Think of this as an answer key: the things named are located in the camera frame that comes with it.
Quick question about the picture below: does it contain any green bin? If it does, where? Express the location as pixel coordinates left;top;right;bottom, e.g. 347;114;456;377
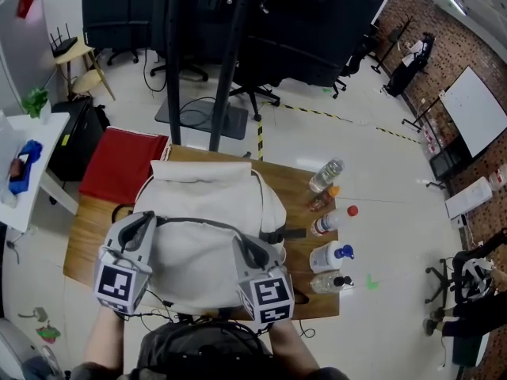
451;335;488;368

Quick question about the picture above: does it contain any person's right forearm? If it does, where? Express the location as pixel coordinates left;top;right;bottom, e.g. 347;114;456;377
268;318;322;374

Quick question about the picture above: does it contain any black bag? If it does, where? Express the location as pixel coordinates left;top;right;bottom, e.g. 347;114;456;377
93;104;112;132

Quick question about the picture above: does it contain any person's left forearm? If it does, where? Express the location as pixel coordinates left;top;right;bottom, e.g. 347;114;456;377
81;305;130;371

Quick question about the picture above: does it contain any white bottle red cap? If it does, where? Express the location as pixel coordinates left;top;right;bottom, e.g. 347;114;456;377
310;204;360;238

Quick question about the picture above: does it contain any black coat rack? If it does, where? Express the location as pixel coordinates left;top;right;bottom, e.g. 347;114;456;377
371;16;415;74

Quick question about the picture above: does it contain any grey white rounded machine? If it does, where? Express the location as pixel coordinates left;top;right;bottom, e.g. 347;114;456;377
0;317;64;380

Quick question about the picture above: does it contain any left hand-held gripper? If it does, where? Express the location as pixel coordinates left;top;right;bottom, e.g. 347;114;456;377
93;210;158;317

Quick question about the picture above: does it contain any cream fabric backpack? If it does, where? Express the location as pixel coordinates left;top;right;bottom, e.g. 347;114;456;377
111;158;311;320

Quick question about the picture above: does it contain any black display stand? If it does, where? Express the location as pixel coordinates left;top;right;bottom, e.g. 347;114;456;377
154;0;257;152

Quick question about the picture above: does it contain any person's dark clothing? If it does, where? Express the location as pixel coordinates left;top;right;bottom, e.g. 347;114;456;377
69;321;349;380

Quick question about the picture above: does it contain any silver fridge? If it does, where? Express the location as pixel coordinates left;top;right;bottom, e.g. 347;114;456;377
0;0;56;112

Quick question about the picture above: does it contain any light wooden side table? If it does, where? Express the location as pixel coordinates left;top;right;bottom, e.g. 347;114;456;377
52;40;116;101

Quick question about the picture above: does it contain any red label bottle pack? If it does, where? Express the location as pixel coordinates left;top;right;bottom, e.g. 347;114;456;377
419;123;443;154

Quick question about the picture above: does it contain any blue plastic tray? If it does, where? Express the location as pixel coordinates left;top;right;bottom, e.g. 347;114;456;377
7;154;32;196

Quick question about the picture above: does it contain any blue crumpled cloth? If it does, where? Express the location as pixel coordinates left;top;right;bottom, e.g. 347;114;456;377
21;139;44;162

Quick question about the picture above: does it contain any white desk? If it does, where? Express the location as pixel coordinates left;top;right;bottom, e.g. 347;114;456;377
0;111;80;233

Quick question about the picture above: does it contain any light wooden stool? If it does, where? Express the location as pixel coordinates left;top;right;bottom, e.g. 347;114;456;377
72;69;105;95

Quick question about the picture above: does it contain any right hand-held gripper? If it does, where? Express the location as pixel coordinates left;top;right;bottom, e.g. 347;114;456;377
231;234;295;325

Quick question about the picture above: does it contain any clear water bottle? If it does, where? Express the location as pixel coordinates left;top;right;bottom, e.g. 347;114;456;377
308;158;345;193

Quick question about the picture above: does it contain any white board on stand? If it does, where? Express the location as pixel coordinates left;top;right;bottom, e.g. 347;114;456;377
402;66;507;158

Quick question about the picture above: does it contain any black storage crate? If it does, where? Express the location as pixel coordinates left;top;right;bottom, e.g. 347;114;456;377
426;135;472;189

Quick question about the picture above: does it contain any green potted plant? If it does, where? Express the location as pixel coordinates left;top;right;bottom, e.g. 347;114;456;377
21;87;52;124

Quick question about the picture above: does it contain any clear pump bottle black pump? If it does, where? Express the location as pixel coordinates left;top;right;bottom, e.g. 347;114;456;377
310;271;355;295

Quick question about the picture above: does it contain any brown bottle orange cap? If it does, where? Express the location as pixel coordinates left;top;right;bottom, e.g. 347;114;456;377
307;184;341;213

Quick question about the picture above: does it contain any small green red toy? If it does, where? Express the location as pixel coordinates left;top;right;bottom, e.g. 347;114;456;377
35;322;63;346

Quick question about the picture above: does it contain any red paper sticker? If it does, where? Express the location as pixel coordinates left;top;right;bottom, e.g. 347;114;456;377
15;0;36;20

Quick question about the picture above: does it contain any white pump bottle blue pump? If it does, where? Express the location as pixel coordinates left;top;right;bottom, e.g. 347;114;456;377
308;239;356;275

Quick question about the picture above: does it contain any black cabinet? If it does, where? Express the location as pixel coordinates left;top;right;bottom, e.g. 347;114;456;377
49;97;106;182

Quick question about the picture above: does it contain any black router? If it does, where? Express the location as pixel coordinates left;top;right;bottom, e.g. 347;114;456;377
49;22;79;58

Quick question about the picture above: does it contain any red folded cloth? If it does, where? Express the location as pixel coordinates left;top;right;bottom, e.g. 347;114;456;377
78;127;171;209

